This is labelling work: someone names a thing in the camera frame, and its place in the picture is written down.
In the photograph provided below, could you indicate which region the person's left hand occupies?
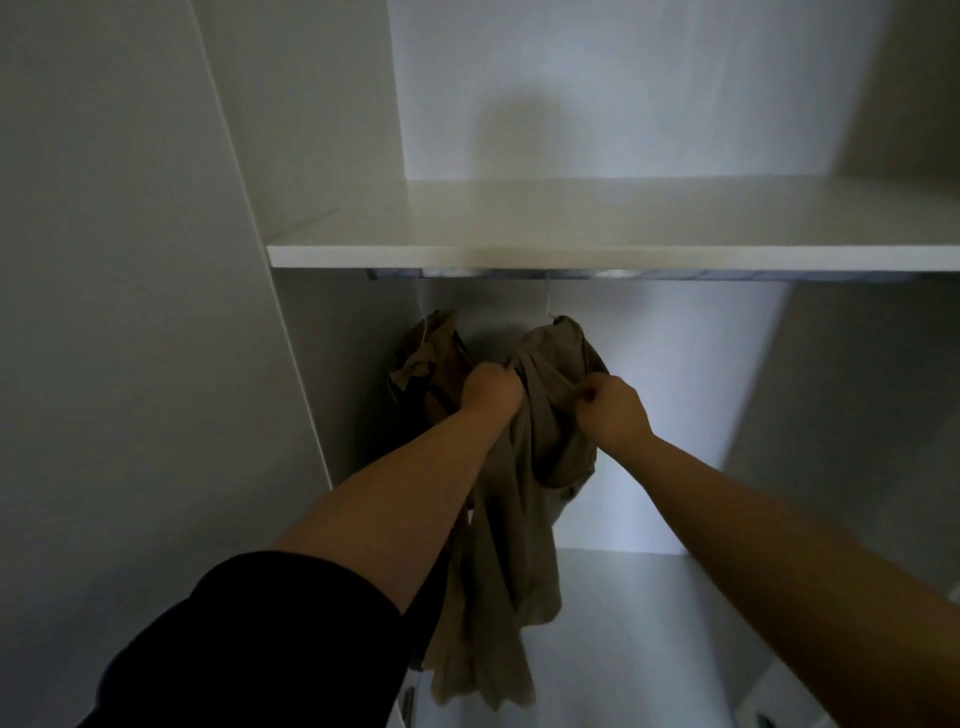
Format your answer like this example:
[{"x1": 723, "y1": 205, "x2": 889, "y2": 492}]
[{"x1": 459, "y1": 361, "x2": 527, "y2": 431}]

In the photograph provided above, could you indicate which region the person's right hand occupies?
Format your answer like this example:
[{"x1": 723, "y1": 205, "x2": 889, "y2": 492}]
[{"x1": 574, "y1": 372, "x2": 656, "y2": 461}]

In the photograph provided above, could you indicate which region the tan and black jacket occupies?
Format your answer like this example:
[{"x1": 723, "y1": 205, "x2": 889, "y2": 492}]
[{"x1": 387, "y1": 310, "x2": 476, "y2": 452}]

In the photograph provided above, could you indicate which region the khaki zip jacket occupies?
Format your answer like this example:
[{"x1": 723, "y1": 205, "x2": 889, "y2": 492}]
[{"x1": 424, "y1": 315, "x2": 611, "y2": 711}]

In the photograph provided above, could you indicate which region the white wardrobe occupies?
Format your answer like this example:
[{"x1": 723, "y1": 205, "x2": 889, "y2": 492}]
[{"x1": 0, "y1": 0, "x2": 960, "y2": 728}]

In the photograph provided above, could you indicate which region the person's left forearm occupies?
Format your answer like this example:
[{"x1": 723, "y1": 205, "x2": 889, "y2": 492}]
[{"x1": 270, "y1": 409, "x2": 515, "y2": 617}]

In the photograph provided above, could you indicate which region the person's right forearm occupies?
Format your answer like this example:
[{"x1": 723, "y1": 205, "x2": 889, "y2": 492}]
[{"x1": 619, "y1": 432, "x2": 960, "y2": 728}]

